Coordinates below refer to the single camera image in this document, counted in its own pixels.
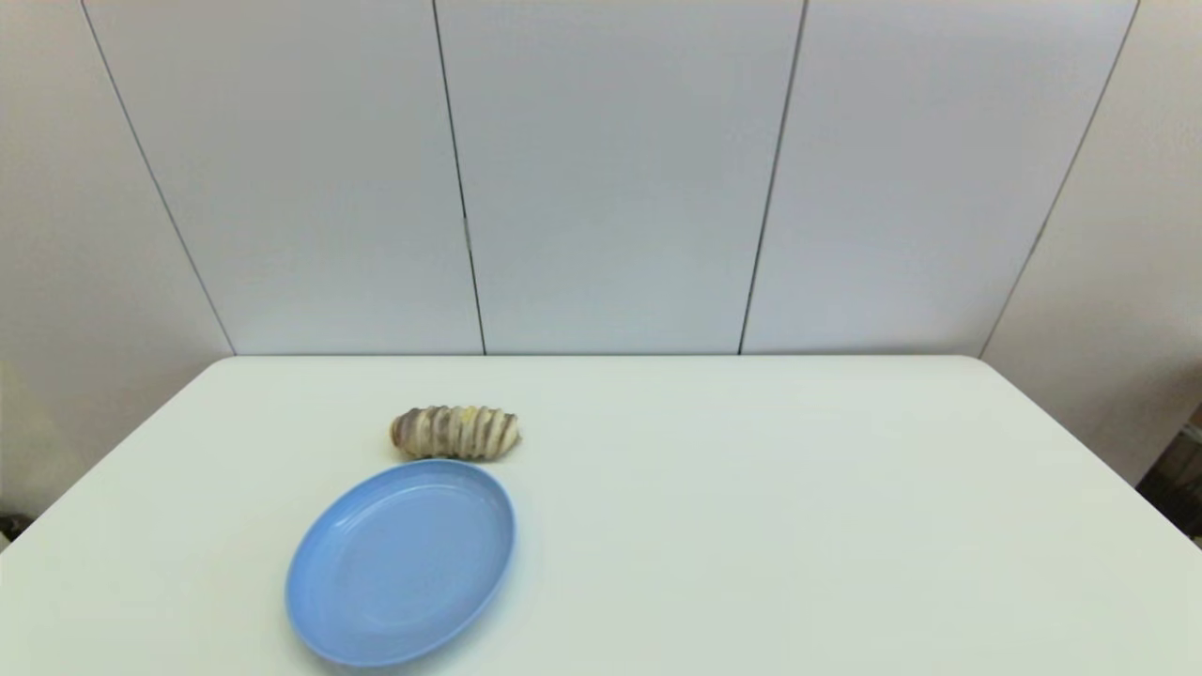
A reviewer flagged long striped bread roll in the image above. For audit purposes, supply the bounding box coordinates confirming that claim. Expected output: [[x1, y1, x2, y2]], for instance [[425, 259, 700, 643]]
[[390, 405, 522, 462]]

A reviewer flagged blue round plate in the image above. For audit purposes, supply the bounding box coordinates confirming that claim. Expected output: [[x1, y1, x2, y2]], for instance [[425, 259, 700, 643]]
[[285, 459, 516, 668]]

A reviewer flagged dark background object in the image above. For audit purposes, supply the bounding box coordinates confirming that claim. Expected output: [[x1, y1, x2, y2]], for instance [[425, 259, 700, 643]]
[[1136, 404, 1202, 547]]

